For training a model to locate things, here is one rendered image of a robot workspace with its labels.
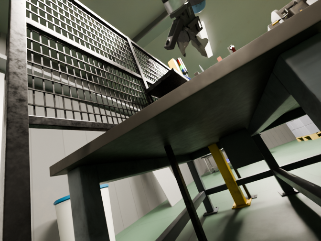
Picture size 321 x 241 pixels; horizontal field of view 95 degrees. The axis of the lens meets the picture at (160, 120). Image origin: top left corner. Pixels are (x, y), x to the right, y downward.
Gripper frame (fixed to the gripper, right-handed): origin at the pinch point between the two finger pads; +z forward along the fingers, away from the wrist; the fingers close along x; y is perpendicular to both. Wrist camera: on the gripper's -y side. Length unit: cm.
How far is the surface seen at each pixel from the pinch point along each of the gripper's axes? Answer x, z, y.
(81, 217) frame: -15, 6, -76
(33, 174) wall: 133, 31, -168
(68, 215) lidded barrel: 66, 60, -146
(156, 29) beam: 226, 20, 107
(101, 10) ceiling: 232, -52, 44
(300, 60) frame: -42.4, -4.8, -6.8
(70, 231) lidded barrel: 56, 68, -152
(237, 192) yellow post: 1, 145, -18
